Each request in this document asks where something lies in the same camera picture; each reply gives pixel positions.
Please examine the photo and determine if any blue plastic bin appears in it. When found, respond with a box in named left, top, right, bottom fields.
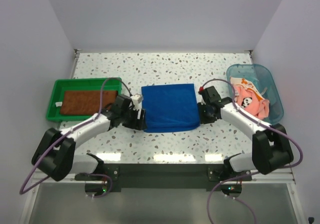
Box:
left=226, top=64, right=284, bottom=124

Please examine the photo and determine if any pink panda towel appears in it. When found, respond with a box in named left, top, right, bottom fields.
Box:
left=230, top=77, right=270, bottom=120

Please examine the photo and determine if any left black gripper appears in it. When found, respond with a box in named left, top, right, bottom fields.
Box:
left=120, top=106, right=147, bottom=130

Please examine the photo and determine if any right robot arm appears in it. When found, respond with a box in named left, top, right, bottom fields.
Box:
left=197, top=86, right=294, bottom=180

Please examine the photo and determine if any brown towel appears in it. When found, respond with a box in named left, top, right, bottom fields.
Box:
left=59, top=90, right=119, bottom=116

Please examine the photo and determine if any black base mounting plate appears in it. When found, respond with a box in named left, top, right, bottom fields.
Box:
left=75, top=163, right=252, bottom=193

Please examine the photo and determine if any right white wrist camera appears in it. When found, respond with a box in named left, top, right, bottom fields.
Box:
left=198, top=86, right=205, bottom=95

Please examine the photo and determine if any green plastic tray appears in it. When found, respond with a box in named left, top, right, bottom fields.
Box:
left=46, top=77, right=122, bottom=122

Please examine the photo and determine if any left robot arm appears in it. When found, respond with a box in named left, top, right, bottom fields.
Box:
left=31, top=94, right=147, bottom=181

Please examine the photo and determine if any blue towel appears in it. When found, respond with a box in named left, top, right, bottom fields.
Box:
left=141, top=84, right=200, bottom=133

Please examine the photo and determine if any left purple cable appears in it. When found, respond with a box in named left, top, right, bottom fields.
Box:
left=19, top=77, right=133, bottom=199

